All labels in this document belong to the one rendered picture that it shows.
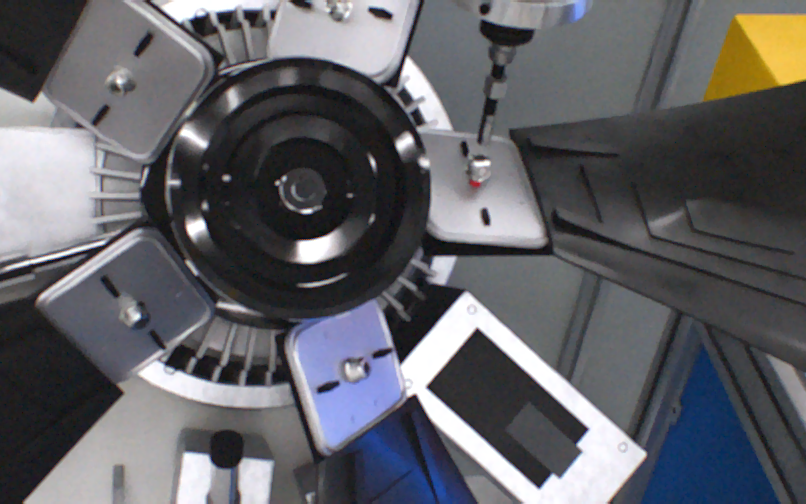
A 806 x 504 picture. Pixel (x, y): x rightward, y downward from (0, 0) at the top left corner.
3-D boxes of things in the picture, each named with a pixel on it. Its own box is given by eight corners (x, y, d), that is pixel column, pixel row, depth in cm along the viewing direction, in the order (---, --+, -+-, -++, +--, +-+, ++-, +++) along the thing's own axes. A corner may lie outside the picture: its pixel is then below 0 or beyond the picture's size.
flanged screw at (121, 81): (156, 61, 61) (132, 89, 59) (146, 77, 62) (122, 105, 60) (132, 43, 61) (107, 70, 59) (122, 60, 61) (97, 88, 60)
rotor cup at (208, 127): (101, 105, 66) (86, 76, 53) (360, 29, 68) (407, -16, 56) (190, 364, 67) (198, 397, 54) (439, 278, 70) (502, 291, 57)
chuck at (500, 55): (480, 57, 58) (489, 11, 57) (499, 48, 59) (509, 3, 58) (501, 70, 58) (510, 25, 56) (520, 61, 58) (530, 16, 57)
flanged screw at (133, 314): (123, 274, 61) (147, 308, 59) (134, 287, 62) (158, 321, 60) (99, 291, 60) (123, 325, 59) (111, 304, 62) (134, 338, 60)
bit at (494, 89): (470, 144, 61) (488, 54, 58) (476, 133, 62) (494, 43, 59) (490, 151, 61) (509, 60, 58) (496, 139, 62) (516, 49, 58)
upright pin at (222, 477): (204, 497, 75) (207, 426, 71) (240, 495, 75) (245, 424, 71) (204, 527, 73) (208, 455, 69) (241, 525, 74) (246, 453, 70)
